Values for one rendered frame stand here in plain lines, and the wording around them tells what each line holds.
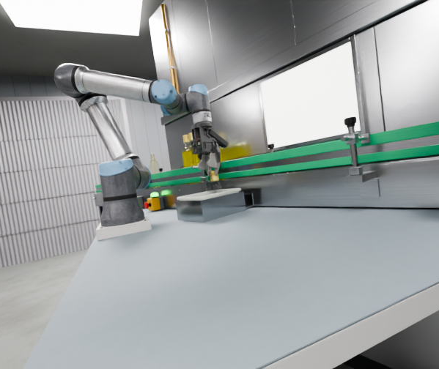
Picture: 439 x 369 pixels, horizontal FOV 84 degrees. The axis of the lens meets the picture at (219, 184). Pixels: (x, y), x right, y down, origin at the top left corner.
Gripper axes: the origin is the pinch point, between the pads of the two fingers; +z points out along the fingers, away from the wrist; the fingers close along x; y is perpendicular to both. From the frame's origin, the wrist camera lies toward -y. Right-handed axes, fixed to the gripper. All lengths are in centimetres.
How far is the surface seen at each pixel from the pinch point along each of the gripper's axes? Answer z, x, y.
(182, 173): -1.9, -30.0, -4.7
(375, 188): 11, 55, -10
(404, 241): 17, 66, 17
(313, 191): 11.2, 36.3, -11.1
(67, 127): -105, -360, -32
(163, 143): -68, -313, -168
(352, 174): 6, 53, 0
